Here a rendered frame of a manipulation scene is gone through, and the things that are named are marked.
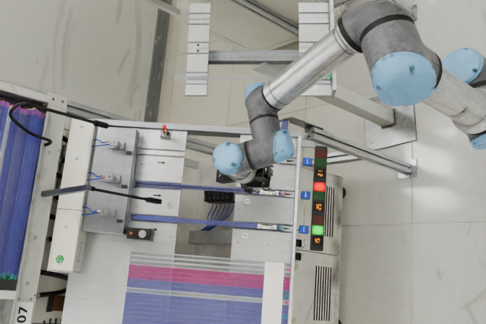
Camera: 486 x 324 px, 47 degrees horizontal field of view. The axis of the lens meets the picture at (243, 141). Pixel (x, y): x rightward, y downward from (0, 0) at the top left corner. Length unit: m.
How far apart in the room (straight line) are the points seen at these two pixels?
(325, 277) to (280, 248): 0.65
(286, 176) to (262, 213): 0.14
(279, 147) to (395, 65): 0.37
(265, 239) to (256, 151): 0.52
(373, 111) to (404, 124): 0.17
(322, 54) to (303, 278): 1.23
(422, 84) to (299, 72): 0.31
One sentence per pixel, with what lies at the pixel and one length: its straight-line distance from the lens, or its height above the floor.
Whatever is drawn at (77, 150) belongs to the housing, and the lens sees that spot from 1.88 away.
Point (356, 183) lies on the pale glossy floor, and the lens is 2.58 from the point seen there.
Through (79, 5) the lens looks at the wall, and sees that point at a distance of 3.81.
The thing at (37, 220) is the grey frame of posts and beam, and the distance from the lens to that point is 1.82.
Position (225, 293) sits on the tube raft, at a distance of 1.79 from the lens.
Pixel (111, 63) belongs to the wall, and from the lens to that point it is 3.81.
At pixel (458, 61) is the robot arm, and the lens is 1.55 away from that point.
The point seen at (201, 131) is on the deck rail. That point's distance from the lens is 1.88.
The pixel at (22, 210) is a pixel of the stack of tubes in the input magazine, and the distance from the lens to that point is 1.77.
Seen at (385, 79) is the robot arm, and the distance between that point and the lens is 1.12.
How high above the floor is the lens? 2.06
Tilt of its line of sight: 41 degrees down
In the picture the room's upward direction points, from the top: 72 degrees counter-clockwise
